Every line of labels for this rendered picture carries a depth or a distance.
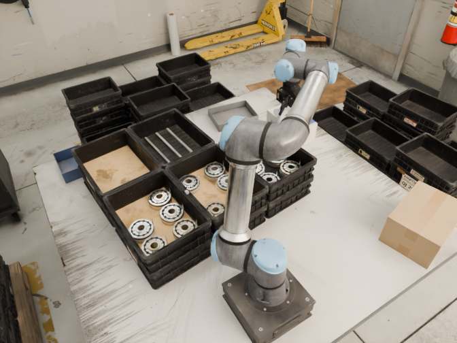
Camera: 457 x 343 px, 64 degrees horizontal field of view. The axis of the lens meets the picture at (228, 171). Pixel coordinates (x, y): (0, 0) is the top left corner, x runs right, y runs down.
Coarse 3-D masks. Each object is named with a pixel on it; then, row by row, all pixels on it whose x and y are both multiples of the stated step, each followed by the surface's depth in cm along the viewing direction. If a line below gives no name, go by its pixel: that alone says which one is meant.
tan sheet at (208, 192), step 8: (200, 176) 177; (200, 184) 173; (208, 184) 172; (216, 184) 172; (200, 192) 169; (208, 192) 169; (216, 192) 169; (200, 200) 165; (208, 200) 165; (216, 200) 165; (224, 200) 165
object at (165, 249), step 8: (144, 176) 163; (168, 176) 163; (128, 184) 159; (176, 184) 159; (112, 192) 156; (184, 192) 155; (104, 200) 153; (192, 200) 152; (112, 208) 149; (200, 208) 148; (208, 216) 145; (120, 224) 143; (208, 224) 142; (128, 232) 140; (200, 232) 142; (176, 240) 137; (184, 240) 139; (136, 248) 135; (160, 248) 134; (168, 248) 135; (144, 256) 132; (152, 256) 132
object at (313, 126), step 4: (272, 108) 163; (276, 108) 163; (288, 108) 163; (268, 112) 163; (272, 112) 161; (288, 112) 161; (268, 116) 164; (272, 116) 161; (284, 116) 159; (268, 120) 165; (272, 120) 162; (312, 120) 156; (312, 124) 154; (316, 124) 154; (312, 128) 155; (316, 128) 156; (312, 132) 156; (308, 136) 157; (312, 136) 158; (308, 140) 158; (312, 140) 160
